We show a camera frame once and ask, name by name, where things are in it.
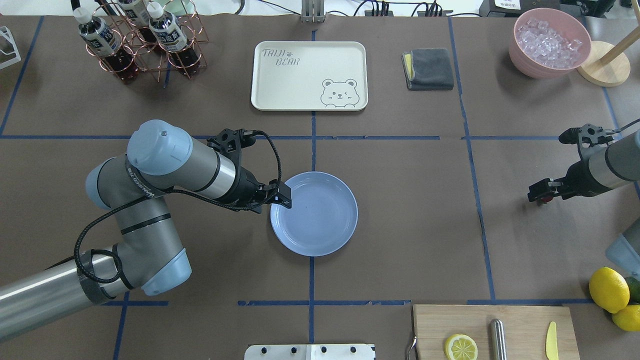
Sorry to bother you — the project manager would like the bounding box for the yellow plastic knife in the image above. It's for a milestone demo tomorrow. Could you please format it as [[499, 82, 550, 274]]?
[[545, 321, 559, 360]]

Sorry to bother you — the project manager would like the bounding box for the steel cylinder with black cap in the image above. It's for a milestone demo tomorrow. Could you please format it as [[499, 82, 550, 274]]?
[[489, 318, 508, 360]]

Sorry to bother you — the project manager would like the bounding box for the yellow lemon round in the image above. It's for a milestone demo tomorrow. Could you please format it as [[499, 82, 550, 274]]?
[[589, 266, 630, 314]]

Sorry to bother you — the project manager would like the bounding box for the green lime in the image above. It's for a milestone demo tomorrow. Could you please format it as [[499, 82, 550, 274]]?
[[624, 276, 640, 305]]

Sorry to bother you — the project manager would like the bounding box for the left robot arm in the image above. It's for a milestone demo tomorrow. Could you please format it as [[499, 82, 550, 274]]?
[[0, 120, 293, 341]]

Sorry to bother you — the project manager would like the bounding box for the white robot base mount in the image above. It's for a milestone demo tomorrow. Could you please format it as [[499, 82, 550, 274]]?
[[244, 343, 377, 360]]

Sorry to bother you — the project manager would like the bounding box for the white wire rack corner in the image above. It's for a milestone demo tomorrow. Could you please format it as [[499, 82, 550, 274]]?
[[0, 26, 22, 69]]

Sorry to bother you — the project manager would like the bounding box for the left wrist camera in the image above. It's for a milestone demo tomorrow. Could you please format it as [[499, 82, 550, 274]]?
[[206, 129, 258, 163]]

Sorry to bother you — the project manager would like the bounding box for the blue plate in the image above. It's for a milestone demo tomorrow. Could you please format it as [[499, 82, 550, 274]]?
[[270, 171, 359, 257]]

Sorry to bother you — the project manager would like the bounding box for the wooden cutting board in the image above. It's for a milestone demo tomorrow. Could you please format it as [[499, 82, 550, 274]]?
[[413, 304, 580, 360]]

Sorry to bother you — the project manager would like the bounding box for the copper wire bottle rack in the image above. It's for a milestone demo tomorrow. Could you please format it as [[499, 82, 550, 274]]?
[[72, 0, 209, 79]]

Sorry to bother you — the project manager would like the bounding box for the cream bear tray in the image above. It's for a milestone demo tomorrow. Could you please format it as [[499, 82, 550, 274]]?
[[250, 41, 369, 112]]

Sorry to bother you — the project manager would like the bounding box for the pink bowl of ice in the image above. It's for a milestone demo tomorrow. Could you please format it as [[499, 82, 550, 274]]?
[[509, 7, 592, 79]]

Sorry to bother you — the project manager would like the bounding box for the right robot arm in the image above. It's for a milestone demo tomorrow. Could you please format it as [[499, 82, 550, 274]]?
[[527, 124, 640, 203]]

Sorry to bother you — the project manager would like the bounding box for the tea bottle right of rack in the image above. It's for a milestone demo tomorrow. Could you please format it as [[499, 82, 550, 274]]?
[[146, 1, 201, 78]]

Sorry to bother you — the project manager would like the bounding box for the half lemon slice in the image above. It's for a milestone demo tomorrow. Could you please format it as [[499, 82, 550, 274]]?
[[443, 333, 479, 360]]

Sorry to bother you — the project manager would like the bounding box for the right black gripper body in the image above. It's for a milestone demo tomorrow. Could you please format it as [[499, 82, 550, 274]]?
[[558, 161, 600, 198]]

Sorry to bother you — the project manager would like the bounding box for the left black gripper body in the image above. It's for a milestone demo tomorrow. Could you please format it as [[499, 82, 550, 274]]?
[[227, 167, 275, 214]]

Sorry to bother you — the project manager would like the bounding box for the yellow lemon elongated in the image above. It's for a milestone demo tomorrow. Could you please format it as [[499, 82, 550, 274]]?
[[611, 304, 640, 332]]

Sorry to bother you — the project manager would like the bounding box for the tea bottle left of rack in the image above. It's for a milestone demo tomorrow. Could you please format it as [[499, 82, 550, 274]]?
[[72, 7, 138, 84]]

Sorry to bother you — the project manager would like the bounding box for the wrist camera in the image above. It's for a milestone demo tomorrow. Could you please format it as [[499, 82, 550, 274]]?
[[558, 123, 617, 162], [206, 129, 258, 163]]

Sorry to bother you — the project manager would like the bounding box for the wooden stand base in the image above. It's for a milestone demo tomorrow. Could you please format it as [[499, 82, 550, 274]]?
[[577, 27, 640, 87]]

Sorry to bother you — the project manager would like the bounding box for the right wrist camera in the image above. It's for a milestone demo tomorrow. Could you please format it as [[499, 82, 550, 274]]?
[[558, 123, 617, 162]]

